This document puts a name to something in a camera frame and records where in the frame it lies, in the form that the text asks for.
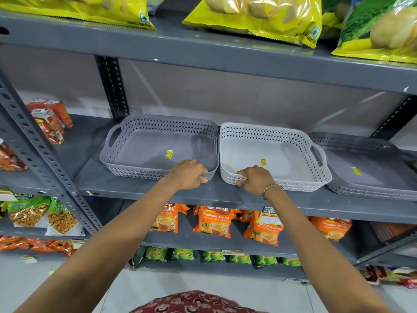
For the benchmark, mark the person's right forearm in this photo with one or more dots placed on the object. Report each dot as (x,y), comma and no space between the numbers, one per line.
(312,254)

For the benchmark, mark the row of orange sachets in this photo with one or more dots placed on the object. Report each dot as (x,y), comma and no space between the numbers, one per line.
(35,245)

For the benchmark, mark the red juice carton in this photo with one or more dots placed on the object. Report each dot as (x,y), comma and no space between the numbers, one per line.
(60,110)
(49,127)

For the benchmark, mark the white shelf price tag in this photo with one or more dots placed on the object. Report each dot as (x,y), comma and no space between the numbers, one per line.
(269,217)
(8,194)

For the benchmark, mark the person's left hand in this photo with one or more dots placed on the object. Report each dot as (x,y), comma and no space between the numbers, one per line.
(185,175)

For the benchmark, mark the yellow and green chips bag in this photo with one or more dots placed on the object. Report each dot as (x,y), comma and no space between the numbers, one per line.
(374,26)

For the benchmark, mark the brown packets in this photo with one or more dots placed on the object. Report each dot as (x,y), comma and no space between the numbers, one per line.
(391,231)

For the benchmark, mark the person's left thumb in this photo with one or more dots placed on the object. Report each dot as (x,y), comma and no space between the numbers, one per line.
(202,180)

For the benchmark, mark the row of green packets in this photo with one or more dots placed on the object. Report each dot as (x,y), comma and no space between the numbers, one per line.
(211,256)

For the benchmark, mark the yellow price sticker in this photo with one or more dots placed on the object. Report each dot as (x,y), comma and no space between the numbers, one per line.
(263,162)
(355,171)
(169,154)

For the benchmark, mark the white paper label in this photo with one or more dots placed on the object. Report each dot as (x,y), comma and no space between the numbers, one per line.
(29,259)

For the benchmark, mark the white perforated plastic basket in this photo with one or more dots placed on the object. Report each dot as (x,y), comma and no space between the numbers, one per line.
(254,149)

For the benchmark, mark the person's right hand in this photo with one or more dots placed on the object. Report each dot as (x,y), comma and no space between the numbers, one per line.
(259,181)

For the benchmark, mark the grey metal shelf rack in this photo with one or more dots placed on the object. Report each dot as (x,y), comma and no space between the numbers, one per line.
(208,47)

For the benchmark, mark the person's right thumb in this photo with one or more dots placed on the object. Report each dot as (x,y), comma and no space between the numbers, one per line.
(241,182)

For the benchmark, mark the grey slotted-angle shelf rack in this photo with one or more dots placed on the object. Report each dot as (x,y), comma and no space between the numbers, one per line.
(49,156)

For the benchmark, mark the green and white snack packet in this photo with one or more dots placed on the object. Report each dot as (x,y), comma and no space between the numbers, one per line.
(62,220)
(29,213)

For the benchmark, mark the orange tea packet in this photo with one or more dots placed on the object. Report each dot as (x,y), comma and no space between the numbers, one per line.
(215,221)
(330,226)
(167,218)
(244,215)
(265,233)

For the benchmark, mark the pile of mixed colourful packets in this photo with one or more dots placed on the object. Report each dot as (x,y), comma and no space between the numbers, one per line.
(391,275)

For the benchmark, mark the green shelf label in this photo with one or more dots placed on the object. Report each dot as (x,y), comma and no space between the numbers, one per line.
(233,252)

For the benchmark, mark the red patterned garment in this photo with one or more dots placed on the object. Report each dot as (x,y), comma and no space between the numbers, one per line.
(195,303)

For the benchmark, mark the grey perforated plastic basket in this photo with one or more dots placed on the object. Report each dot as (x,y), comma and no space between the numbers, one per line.
(146,149)
(368,169)

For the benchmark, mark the person's left forearm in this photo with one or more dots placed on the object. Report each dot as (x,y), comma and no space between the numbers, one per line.
(107,244)

